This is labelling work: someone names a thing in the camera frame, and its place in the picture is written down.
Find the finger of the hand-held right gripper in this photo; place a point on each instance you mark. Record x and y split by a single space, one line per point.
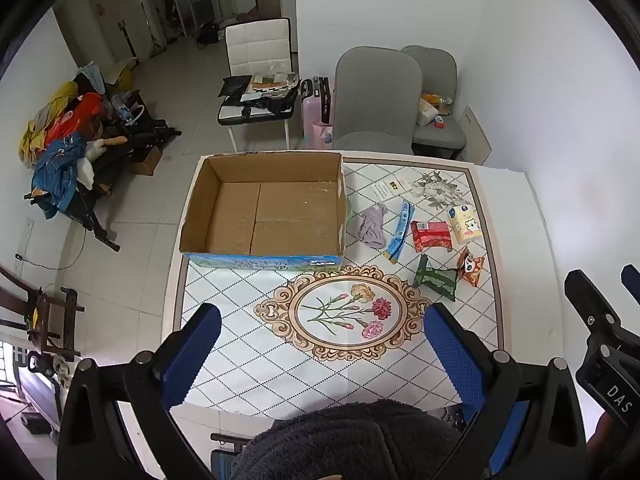
632 285
592 305

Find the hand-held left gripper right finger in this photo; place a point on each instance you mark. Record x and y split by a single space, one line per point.
452 355

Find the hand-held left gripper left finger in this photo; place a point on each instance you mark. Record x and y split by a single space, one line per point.
192 355

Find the green soft packet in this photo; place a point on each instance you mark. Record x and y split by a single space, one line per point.
437 280

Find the panda print snack packet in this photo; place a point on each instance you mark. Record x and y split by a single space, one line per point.
470 267

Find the red soft packet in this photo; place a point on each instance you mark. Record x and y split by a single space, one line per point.
430 235

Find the yellow tissue pack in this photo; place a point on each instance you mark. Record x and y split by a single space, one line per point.
465 225

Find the purple cloth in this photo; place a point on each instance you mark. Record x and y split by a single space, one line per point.
372 225

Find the white cigarette box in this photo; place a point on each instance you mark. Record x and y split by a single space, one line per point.
390 188

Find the dark fleece clothing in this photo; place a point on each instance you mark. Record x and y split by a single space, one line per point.
345 445

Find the dark wooden chair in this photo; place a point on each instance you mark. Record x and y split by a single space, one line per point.
50 320

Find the black folding rack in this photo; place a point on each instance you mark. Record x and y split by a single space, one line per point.
100 225

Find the small cardboard box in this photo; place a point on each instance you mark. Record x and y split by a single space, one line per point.
147 160

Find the white board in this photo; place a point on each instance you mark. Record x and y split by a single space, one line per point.
477 135

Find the pile of colourful clothes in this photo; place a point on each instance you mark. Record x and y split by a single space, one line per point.
60 160

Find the white plastic bag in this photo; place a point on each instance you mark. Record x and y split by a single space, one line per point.
427 110

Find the pink paper bag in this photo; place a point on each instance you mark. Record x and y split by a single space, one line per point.
322 135

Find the black bag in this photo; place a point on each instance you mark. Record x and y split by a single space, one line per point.
270 105

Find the grey upholstered chair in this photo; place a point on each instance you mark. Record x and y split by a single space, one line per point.
375 95
440 67

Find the pink suitcase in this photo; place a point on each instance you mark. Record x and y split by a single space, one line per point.
312 102

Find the stack of papers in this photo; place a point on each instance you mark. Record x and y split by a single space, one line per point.
270 82

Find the white padded chair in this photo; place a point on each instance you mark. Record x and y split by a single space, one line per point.
257 42

